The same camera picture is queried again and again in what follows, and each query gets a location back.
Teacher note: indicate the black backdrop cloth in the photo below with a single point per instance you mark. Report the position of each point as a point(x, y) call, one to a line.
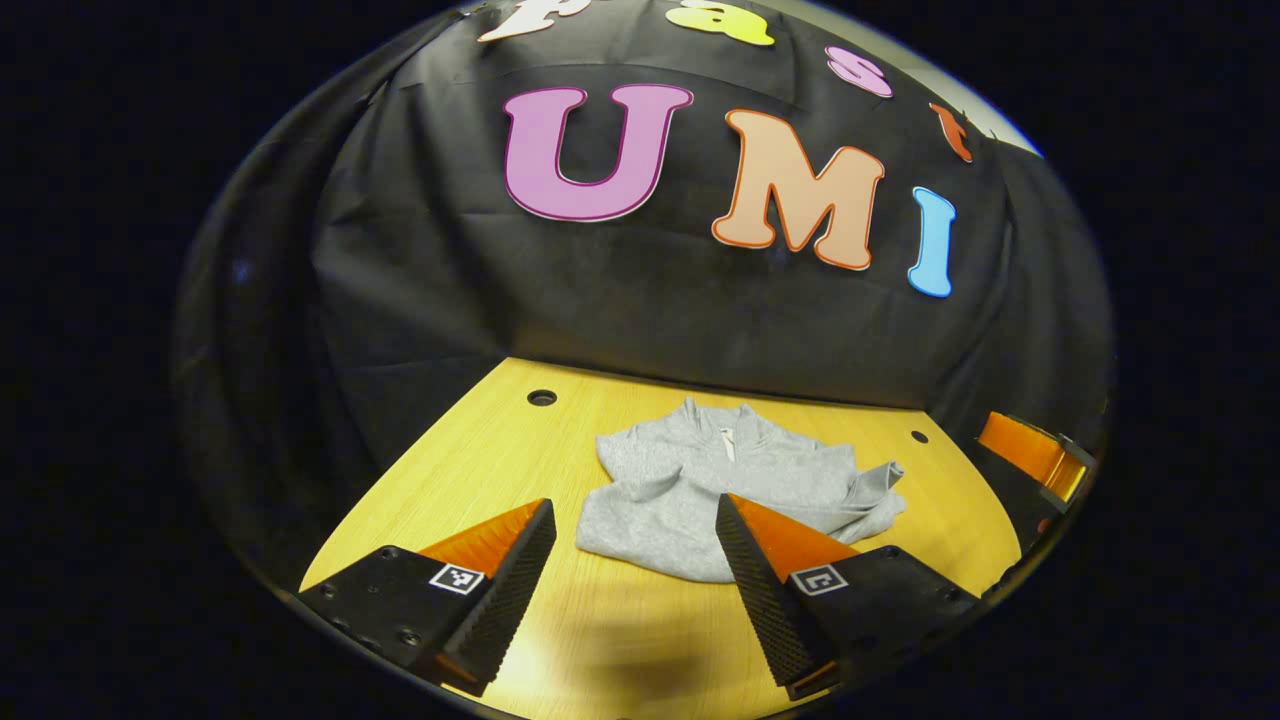
point(650, 300)

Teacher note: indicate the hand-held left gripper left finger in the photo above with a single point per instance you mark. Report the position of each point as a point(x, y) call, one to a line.
point(510, 600)

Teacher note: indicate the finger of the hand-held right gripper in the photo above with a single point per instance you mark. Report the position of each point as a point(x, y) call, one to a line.
point(1020, 445)

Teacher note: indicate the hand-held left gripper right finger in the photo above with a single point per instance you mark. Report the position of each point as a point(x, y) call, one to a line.
point(765, 600)

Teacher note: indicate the grey zip-neck sweatshirt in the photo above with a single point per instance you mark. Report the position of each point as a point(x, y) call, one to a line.
point(680, 500)

